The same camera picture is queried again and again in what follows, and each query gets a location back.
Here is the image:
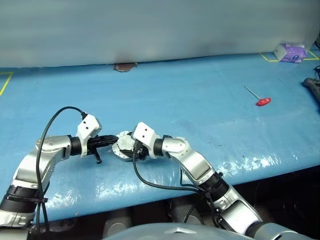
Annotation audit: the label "grey rounded cylinder shape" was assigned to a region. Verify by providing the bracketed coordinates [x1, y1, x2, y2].
[171, 203, 204, 226]
[103, 214, 133, 239]

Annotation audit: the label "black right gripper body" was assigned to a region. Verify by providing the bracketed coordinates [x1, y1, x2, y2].
[130, 141, 149, 161]

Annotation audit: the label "pale grey robot torso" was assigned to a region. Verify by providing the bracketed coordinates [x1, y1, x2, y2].
[104, 223, 251, 240]

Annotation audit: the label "dark grey tool handle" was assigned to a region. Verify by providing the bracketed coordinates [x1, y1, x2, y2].
[302, 77, 320, 101]

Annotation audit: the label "blue plastic table cover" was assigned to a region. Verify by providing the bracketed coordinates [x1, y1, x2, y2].
[0, 51, 320, 224]

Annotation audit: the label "round motor stator copper windings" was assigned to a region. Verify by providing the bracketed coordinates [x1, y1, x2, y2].
[111, 130, 141, 162]

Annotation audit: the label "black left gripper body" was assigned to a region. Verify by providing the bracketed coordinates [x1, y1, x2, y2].
[86, 136, 102, 165]

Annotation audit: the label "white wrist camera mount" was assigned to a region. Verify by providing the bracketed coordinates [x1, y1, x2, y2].
[76, 114, 103, 159]
[131, 121, 161, 159]

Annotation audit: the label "brown torn patch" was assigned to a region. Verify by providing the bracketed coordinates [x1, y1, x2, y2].
[113, 62, 139, 73]

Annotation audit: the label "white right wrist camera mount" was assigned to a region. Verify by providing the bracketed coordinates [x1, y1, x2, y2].
[131, 121, 161, 159]

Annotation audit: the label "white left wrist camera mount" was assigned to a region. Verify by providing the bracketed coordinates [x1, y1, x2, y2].
[76, 114, 103, 159]

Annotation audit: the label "red T-handle hex key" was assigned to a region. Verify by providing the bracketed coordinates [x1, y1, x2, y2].
[244, 85, 272, 107]

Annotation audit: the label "yellow tape square outline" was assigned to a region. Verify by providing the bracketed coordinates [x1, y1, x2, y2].
[259, 49, 320, 63]
[0, 72, 14, 96]

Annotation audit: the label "purple white tissue pack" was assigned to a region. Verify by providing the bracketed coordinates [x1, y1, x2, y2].
[272, 42, 308, 64]

